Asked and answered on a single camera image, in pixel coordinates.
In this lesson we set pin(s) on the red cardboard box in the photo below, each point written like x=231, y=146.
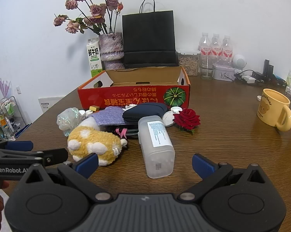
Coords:
x=135, y=96

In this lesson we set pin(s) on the white green milk carton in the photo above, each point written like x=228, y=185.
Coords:
x=94, y=58

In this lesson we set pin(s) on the frosted plastic bottle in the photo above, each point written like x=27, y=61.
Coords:
x=157, y=157

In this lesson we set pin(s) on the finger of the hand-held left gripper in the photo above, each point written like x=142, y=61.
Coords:
x=19, y=145
x=56, y=156

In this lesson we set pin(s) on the purple knitted cloth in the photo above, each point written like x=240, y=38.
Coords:
x=109, y=117

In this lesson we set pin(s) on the small pale green bottle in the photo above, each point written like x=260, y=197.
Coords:
x=289, y=77

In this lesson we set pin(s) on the white round device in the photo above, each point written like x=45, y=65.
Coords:
x=239, y=61

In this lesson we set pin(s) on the clear drinking glass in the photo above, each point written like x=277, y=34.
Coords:
x=206, y=73

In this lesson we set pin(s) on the small brown candy cube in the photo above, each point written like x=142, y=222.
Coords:
x=94, y=108

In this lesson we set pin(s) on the clear plastic bag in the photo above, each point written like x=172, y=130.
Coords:
x=68, y=120

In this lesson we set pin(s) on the clear container of seeds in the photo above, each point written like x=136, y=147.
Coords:
x=187, y=64

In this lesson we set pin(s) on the black paper bag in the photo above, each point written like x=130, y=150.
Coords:
x=148, y=38

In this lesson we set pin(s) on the black upright device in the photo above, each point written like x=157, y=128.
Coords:
x=267, y=67

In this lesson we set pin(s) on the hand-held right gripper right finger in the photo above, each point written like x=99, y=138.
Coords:
x=203, y=165

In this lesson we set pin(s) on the red artificial rose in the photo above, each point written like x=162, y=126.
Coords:
x=186, y=119

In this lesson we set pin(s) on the white printed tin box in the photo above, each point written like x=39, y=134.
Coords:
x=223, y=73

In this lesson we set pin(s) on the dried rose bouquet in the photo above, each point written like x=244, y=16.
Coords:
x=96, y=9

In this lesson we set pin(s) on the wall socket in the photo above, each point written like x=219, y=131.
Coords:
x=18, y=90

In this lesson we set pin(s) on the pink ribbon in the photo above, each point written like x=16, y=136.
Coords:
x=121, y=133

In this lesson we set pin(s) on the yellow bear mug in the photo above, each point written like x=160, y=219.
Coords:
x=271, y=111

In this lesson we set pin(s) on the navy fabric pouch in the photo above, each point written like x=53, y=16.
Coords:
x=145, y=111

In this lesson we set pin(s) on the purple wall sticker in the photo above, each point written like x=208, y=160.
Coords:
x=4, y=87

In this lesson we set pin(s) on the group of toiletry bottles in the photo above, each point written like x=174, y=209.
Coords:
x=1, y=120

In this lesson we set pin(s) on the purple marbled vase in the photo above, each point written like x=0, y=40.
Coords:
x=111, y=48

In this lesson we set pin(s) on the yellow white plush toy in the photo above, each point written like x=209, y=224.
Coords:
x=97, y=135

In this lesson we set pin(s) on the clear water bottle red label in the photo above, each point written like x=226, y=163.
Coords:
x=227, y=50
x=205, y=49
x=216, y=49

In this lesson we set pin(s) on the white charger plug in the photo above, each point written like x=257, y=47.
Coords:
x=248, y=79

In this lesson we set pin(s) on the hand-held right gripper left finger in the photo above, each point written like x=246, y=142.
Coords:
x=87, y=164

